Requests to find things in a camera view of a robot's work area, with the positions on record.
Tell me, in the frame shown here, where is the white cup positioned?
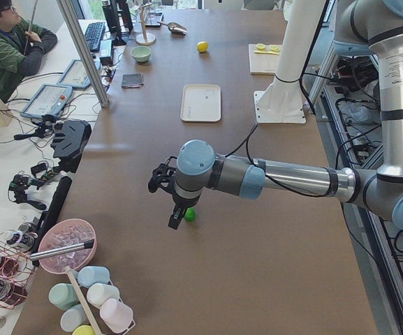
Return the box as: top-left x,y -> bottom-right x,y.
87,283 -> 120,308

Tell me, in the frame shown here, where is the black long bar device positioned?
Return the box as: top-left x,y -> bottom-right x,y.
31,177 -> 73,254

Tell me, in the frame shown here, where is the lemon slice near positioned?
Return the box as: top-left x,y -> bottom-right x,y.
256,43 -> 265,51

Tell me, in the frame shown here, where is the light green bowl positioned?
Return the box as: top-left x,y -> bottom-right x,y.
130,45 -> 152,63

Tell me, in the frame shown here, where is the green lime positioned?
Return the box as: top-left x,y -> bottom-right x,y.
184,207 -> 196,222

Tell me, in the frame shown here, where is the yellow cup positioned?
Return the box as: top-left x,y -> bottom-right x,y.
72,325 -> 96,335

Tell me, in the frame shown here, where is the pink cup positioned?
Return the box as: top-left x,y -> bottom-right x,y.
99,298 -> 133,334

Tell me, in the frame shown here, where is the grey folded cloth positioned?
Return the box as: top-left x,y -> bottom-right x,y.
121,73 -> 144,89

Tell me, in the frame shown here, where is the wooden cutting board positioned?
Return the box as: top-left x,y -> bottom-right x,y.
248,44 -> 281,75

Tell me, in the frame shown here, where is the yellow plastic knife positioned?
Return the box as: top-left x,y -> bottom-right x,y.
253,50 -> 280,55

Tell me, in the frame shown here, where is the teach pendant tablet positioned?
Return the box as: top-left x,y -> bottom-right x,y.
57,59 -> 91,90
20,84 -> 73,119

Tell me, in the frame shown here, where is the metal tongs handle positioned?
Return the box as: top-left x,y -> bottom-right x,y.
29,239 -> 96,261

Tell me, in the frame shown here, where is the wooden spoon handle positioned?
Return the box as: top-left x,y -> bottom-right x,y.
65,267 -> 103,335

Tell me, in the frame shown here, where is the lemon slice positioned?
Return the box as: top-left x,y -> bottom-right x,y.
268,45 -> 280,52
256,43 -> 265,51

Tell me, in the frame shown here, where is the aluminium frame post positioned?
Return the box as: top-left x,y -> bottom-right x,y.
57,0 -> 110,108

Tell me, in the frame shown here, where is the wooden mug stand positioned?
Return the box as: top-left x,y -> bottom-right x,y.
135,3 -> 156,46

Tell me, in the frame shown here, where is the cream rabbit tray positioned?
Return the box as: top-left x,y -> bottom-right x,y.
180,84 -> 221,123

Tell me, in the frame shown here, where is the metal scoop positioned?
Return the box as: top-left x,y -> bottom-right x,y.
159,21 -> 187,36

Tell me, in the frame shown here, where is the yellow lemon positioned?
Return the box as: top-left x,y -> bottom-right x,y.
196,40 -> 209,54

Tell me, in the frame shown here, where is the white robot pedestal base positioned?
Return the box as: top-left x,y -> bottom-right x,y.
254,0 -> 328,124

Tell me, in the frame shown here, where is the lemon slice far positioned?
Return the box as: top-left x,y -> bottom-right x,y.
268,45 -> 280,52

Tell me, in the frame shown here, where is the black plastic bracket device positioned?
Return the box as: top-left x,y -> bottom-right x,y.
50,120 -> 91,174

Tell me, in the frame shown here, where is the pale grey-blue cup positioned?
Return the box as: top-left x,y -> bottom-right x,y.
60,304 -> 89,332

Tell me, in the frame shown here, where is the black keyboard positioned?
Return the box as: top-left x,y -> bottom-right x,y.
84,22 -> 105,52

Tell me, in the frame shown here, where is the mint green cup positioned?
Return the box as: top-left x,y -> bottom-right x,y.
48,283 -> 80,311

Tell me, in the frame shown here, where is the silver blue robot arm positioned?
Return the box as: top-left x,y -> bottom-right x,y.
169,1 -> 403,230

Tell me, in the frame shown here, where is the near teach pendant tablet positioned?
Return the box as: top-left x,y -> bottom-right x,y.
20,84 -> 73,119

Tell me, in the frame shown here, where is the copper wire bottle rack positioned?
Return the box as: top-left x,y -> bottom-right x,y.
0,236 -> 36,309

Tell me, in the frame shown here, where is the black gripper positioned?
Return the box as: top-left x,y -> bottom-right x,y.
168,195 -> 199,230

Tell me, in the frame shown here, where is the black camera mount wrist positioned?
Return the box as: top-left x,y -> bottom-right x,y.
147,156 -> 177,194

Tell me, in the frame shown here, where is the light blue cup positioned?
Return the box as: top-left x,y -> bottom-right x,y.
78,266 -> 110,288

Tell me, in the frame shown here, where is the person in green jacket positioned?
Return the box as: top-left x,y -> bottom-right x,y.
0,1 -> 57,102

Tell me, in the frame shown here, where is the far teach pendant tablet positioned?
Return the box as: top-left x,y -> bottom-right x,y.
57,59 -> 91,90

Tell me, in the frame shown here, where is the pink bowl with ice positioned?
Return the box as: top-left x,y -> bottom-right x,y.
38,218 -> 97,274

